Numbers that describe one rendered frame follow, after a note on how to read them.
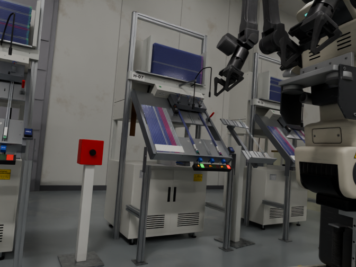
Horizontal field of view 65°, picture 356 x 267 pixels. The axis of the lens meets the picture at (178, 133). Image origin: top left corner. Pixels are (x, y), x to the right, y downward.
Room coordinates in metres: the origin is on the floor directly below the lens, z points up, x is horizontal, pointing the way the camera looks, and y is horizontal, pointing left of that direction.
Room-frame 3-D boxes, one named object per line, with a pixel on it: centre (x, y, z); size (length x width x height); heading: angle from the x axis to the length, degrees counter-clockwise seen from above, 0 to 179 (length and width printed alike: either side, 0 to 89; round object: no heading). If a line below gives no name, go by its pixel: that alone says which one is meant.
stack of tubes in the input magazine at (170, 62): (2.52, 0.06, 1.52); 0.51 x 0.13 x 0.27; 121
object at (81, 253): (1.83, 0.56, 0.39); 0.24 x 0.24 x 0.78; 31
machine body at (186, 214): (2.60, 0.18, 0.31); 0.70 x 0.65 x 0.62; 121
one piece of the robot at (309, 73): (0.95, -0.48, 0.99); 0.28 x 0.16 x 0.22; 19
